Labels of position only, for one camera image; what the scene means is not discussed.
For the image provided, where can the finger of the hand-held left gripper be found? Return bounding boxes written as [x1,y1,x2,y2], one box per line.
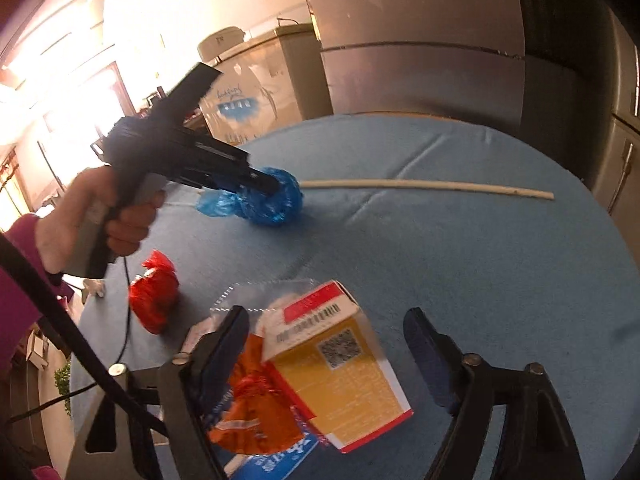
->
[235,156,282,197]

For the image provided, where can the red plastic bag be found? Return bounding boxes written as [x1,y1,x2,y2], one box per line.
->
[127,249,181,336]

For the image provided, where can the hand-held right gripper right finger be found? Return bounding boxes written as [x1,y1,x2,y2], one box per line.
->
[402,307,588,480]

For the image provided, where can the clear plastic container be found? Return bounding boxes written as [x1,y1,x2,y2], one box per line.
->
[209,277,321,322]

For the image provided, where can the thick black cable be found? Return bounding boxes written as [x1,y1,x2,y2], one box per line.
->
[0,232,168,436]

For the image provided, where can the person's left forearm magenta sleeve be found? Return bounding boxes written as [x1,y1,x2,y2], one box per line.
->
[0,212,68,373]

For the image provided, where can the dark grey refrigerator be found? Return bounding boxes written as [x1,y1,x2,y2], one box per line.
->
[295,0,531,126]

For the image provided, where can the person's left hand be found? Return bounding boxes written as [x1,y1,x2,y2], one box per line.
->
[37,165,167,275]

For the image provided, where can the blue toothpaste box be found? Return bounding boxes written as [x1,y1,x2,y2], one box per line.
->
[202,390,331,480]

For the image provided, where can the blue plastic bag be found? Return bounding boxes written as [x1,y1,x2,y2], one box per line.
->
[196,165,305,228]

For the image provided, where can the white chest freezer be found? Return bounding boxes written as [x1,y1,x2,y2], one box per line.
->
[197,22,335,143]

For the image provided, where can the white appliance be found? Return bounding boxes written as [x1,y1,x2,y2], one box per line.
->
[196,27,246,63]

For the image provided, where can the orange foil wrapper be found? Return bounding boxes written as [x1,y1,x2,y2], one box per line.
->
[207,332,303,456]

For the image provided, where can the long wooden stick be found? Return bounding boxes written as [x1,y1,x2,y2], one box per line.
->
[300,178,555,202]

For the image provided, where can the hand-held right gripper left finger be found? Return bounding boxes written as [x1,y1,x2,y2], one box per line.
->
[65,305,251,480]

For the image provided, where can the thin black cable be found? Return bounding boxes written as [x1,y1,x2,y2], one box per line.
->
[0,257,133,423]

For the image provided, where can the yellow cardboard box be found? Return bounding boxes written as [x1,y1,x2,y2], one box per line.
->
[260,281,415,455]

